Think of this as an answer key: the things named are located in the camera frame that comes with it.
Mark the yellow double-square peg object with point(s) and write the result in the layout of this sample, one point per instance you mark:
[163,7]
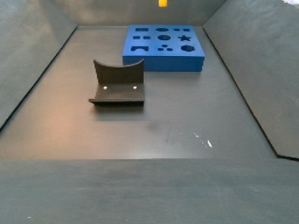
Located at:
[163,3]

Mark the black curved holder stand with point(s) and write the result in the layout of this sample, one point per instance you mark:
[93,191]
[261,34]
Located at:
[121,84]

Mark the blue foam shape-sorter block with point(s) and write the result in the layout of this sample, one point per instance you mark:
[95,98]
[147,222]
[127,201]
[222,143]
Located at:
[169,47]

